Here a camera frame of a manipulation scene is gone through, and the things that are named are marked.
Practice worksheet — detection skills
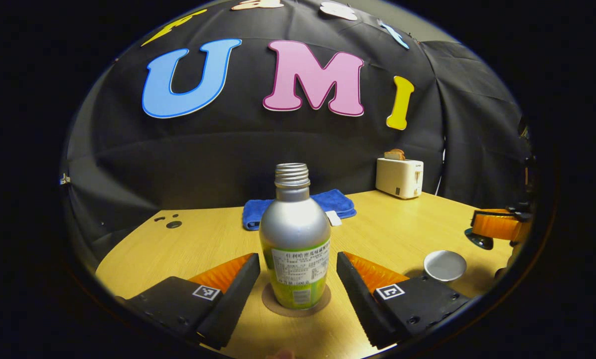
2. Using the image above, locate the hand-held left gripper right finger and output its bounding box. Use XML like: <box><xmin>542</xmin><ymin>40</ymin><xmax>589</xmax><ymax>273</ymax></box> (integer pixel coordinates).
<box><xmin>335</xmin><ymin>252</ymin><xmax>470</xmax><ymax>350</ymax></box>

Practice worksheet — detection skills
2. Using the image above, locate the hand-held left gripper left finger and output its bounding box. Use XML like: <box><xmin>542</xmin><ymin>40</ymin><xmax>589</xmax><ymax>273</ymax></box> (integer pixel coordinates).
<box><xmin>116</xmin><ymin>253</ymin><xmax>261</xmax><ymax>350</ymax></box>

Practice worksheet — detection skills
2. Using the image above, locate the round brown coaster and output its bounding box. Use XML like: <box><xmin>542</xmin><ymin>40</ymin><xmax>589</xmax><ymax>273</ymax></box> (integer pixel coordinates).
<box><xmin>262</xmin><ymin>283</ymin><xmax>332</xmax><ymax>318</ymax></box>

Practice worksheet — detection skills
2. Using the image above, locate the teal white teacup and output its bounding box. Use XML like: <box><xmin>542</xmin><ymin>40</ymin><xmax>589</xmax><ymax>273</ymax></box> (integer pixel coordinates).
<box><xmin>423</xmin><ymin>250</ymin><xmax>467</xmax><ymax>283</ymax></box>

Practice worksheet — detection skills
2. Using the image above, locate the silver green water bottle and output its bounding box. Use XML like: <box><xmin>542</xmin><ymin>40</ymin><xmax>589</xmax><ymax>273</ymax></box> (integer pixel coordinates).
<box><xmin>259</xmin><ymin>163</ymin><xmax>331</xmax><ymax>310</ymax></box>

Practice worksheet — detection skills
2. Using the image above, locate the blue towel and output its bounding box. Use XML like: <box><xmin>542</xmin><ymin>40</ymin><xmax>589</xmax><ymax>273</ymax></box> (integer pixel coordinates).
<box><xmin>242</xmin><ymin>189</ymin><xmax>357</xmax><ymax>231</ymax></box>

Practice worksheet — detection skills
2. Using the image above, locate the white toaster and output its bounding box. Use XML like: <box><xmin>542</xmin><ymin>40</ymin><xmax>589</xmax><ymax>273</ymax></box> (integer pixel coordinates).
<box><xmin>376</xmin><ymin>158</ymin><xmax>424</xmax><ymax>200</ymax></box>

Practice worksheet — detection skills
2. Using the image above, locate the black backdrop cloth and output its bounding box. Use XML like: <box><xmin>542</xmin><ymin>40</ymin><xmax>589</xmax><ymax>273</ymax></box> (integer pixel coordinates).
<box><xmin>61</xmin><ymin>0</ymin><xmax>533</xmax><ymax>270</ymax></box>

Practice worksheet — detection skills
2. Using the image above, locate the white power cable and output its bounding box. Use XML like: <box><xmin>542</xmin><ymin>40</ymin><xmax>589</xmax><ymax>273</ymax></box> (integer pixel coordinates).
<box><xmin>435</xmin><ymin>147</ymin><xmax>447</xmax><ymax>196</ymax></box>

